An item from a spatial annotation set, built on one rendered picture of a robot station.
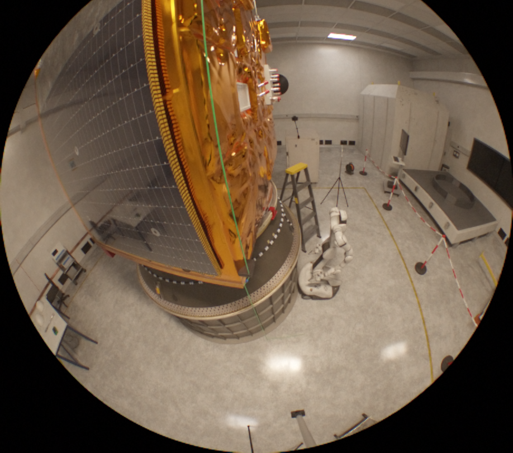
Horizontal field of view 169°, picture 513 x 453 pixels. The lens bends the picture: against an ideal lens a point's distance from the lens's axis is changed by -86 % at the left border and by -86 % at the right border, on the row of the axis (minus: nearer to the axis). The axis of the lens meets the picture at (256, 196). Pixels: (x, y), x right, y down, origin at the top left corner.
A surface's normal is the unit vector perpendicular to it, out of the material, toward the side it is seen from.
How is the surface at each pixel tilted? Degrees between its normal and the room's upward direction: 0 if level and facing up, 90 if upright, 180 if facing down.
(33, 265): 90
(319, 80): 90
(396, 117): 90
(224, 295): 62
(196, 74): 87
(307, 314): 0
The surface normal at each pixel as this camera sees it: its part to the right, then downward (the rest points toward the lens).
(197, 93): 0.53, 0.36
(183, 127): 0.06, 0.52
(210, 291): 0.16, 0.05
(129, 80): -0.18, 0.55
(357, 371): -0.12, -0.83
